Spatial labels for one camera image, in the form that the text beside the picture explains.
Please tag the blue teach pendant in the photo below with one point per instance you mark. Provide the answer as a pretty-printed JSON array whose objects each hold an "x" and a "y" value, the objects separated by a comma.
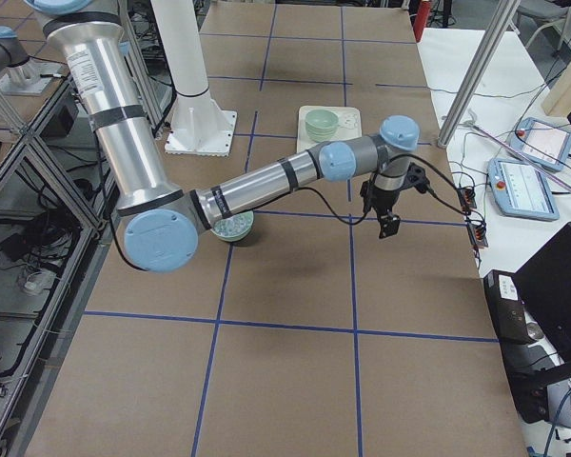
[
  {"x": 544, "y": 143},
  {"x": 521, "y": 191}
]

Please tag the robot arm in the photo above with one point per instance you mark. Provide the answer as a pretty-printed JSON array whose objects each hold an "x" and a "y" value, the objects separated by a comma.
[{"x": 164, "y": 222}]

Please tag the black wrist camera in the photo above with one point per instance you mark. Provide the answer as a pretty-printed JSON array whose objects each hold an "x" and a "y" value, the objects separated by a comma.
[{"x": 416, "y": 178}]

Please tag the near blue teach pendant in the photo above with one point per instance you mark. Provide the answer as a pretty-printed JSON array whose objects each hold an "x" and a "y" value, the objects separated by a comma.
[{"x": 521, "y": 191}]

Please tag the red cylinder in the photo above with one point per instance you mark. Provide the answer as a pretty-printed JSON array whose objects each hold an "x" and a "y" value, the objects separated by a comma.
[{"x": 420, "y": 19}]

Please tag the aluminium frame post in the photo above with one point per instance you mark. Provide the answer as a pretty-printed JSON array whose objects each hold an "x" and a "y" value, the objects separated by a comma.
[{"x": 491, "y": 39}]

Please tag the cream bear serving tray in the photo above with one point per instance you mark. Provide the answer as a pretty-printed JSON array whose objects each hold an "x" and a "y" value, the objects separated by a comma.
[{"x": 350, "y": 125}]

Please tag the far blue teach pendant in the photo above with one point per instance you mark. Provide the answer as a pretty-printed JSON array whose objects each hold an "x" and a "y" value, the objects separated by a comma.
[{"x": 544, "y": 143}]

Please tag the black box device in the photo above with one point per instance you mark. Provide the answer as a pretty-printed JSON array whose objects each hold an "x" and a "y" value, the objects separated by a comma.
[{"x": 537, "y": 384}]

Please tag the black laptop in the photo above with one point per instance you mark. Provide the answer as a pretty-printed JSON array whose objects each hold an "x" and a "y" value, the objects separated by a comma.
[{"x": 544, "y": 285}]

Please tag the clear ice cubes pile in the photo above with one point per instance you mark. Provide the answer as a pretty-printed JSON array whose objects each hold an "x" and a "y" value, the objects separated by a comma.
[{"x": 234, "y": 226}]

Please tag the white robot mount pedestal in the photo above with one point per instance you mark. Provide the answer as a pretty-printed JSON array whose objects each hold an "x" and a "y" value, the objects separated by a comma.
[{"x": 198, "y": 125}]

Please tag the green bowl on tray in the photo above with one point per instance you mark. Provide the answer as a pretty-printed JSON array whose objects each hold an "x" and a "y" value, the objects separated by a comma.
[{"x": 321, "y": 138}]

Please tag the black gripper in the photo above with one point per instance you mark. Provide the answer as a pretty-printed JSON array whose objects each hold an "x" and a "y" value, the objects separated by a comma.
[{"x": 383, "y": 202}]

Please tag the green bowl with ice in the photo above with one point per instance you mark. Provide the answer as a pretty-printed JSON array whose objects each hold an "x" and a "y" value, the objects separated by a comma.
[{"x": 235, "y": 239}]

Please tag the orange black connector module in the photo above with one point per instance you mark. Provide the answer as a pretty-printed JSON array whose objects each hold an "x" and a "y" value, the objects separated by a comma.
[{"x": 467, "y": 197}]

